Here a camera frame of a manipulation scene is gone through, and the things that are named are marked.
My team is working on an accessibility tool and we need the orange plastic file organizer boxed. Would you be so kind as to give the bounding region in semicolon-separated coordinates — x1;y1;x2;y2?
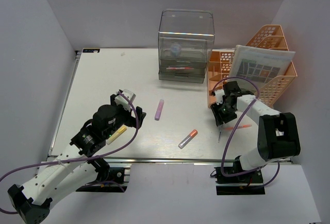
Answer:
207;25;297;107

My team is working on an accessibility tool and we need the red clear pen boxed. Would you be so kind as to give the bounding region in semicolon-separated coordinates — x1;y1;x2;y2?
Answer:
166;67;194;71

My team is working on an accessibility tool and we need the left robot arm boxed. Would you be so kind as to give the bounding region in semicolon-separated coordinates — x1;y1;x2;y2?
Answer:
8;90;146;223

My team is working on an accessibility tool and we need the purple highlighter marker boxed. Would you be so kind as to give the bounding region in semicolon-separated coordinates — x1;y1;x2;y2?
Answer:
154;99;164;120

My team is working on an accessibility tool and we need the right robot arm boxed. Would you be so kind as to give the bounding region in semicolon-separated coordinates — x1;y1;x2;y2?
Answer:
210;77;301;182

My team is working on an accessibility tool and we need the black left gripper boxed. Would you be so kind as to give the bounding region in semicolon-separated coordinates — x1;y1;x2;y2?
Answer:
104;94;146;139

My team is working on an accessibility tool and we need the clear acrylic drawer cabinet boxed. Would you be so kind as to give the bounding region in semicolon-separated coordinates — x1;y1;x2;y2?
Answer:
158;9;215;83

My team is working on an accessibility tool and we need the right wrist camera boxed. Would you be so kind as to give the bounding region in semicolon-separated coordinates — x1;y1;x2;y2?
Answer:
211;89;225;105

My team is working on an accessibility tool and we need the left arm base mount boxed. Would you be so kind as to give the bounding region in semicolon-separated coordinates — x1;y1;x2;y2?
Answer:
76;167;130;193

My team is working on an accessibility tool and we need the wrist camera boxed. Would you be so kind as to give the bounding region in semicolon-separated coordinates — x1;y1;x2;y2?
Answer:
211;89;225;105
114;89;136;110

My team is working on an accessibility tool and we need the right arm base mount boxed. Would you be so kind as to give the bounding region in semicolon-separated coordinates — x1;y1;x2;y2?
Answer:
210;167;265;196

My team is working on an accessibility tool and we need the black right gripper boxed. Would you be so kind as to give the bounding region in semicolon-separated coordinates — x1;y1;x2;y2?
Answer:
210;99;238;127

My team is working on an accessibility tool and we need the orange capped marker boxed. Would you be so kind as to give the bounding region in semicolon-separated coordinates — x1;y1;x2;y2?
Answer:
178;129;198;149

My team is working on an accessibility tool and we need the black label sticker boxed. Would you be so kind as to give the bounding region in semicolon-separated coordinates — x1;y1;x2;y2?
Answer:
82;48;100;53

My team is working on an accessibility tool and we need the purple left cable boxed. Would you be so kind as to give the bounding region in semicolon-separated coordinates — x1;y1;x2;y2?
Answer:
0;92;141;214

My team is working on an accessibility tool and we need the mesh document pouch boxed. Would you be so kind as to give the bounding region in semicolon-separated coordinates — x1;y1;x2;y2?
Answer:
229;45;295;90

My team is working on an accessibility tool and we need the yellow highlighter marker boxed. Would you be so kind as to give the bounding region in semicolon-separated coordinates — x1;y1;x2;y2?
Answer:
106;125;127;145

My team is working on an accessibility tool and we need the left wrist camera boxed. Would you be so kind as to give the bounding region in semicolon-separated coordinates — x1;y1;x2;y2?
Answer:
114;89;136;110

